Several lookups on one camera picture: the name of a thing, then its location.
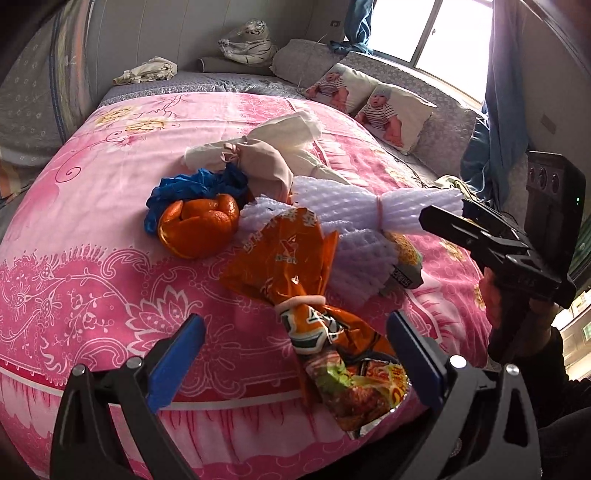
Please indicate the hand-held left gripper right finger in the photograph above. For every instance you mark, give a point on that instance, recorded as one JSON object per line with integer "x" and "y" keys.
{"x": 415, "y": 360}

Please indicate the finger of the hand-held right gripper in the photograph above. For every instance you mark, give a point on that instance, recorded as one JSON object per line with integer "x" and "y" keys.
{"x": 452, "y": 228}
{"x": 491, "y": 217}

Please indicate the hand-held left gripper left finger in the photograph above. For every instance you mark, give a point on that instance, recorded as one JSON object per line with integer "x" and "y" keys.
{"x": 178, "y": 364}

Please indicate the purple foam fruit net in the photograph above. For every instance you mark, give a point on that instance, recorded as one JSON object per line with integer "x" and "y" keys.
{"x": 415, "y": 205}

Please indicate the orange noodle packet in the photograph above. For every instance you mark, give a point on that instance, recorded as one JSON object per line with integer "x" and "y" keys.
{"x": 286, "y": 258}

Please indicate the blue rubber glove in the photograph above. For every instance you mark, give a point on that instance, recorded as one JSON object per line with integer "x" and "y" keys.
{"x": 184, "y": 189}

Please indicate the person's right forearm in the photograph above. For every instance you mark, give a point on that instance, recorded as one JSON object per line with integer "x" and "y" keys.
{"x": 558, "y": 378}

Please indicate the person's right hand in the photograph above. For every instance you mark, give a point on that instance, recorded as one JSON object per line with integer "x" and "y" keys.
{"x": 488, "y": 300}

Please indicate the white foam fruit net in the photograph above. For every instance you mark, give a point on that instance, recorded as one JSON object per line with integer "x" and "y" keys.
{"x": 360, "y": 258}

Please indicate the grey padded bed surround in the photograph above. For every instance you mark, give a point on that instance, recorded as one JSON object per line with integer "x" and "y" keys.
{"x": 443, "y": 120}

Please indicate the long blue curtain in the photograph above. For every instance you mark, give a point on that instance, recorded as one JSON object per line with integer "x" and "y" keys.
{"x": 501, "y": 92}

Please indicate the tangerine peel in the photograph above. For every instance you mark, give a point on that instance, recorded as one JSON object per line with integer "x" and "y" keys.
{"x": 194, "y": 240}

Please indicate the baby print pillow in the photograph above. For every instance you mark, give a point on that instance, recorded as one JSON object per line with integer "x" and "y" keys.
{"x": 392, "y": 115}
{"x": 337, "y": 87}

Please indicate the pink floral blanket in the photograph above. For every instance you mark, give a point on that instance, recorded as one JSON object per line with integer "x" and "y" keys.
{"x": 92, "y": 230}

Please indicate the beige crumpled bag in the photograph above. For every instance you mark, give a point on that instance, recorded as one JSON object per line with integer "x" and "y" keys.
{"x": 286, "y": 129}

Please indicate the window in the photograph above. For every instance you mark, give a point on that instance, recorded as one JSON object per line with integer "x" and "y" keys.
{"x": 429, "y": 32}

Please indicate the grey cushion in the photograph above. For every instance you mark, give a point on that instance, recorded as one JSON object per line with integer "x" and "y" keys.
{"x": 300, "y": 64}

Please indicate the knotted blue curtain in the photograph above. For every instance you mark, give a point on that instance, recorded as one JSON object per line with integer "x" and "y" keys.
{"x": 358, "y": 23}

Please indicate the white tiger plush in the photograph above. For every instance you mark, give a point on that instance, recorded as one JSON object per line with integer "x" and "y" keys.
{"x": 247, "y": 41}

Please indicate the grey bolster pillow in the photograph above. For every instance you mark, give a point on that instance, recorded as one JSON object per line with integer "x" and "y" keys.
{"x": 217, "y": 64}

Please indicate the crumpled cream cloth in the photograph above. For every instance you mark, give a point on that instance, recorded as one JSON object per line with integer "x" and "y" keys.
{"x": 147, "y": 69}

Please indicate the patterned fabric wardrobe cover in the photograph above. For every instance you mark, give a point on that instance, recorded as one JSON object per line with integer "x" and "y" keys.
{"x": 41, "y": 92}

